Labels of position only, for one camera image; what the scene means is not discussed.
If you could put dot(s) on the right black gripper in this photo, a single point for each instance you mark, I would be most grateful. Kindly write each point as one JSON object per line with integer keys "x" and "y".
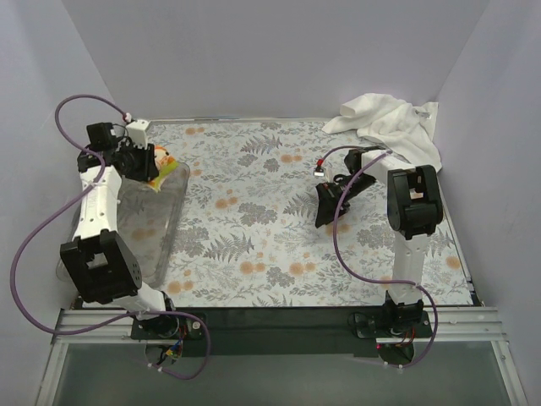
{"x": 330, "y": 199}

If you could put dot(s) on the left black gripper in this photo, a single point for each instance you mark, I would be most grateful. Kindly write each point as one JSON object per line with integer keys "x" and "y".
{"x": 146, "y": 161}

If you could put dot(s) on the orange patterned towel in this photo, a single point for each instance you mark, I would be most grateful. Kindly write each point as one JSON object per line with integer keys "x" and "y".
{"x": 165, "y": 164}

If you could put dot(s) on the white towel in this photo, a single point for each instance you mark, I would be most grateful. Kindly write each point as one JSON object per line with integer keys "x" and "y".
{"x": 406, "y": 129}

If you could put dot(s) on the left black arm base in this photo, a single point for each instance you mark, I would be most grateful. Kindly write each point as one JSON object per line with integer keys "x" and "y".
{"x": 177, "y": 330}

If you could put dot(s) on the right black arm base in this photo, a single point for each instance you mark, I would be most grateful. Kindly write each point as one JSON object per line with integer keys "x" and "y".
{"x": 394, "y": 344}

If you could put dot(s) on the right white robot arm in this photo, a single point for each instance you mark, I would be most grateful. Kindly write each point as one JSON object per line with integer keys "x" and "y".
{"x": 414, "y": 209}

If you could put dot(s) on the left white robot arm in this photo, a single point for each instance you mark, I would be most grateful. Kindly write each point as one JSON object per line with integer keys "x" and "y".
{"x": 101, "y": 265}

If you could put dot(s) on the floral patterned table mat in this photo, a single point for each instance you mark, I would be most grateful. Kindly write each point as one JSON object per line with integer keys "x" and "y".
{"x": 246, "y": 233}

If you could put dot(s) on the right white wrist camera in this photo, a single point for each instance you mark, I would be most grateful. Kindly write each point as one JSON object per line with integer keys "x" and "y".
{"x": 320, "y": 171}

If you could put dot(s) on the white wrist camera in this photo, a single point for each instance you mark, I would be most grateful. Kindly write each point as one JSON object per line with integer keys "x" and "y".
{"x": 320, "y": 171}
{"x": 137, "y": 132}

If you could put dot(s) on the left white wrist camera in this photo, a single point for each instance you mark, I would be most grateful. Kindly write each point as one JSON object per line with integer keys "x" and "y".
{"x": 137, "y": 132}

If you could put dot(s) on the aluminium frame rail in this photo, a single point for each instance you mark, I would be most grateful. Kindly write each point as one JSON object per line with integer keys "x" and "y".
{"x": 451, "y": 324}

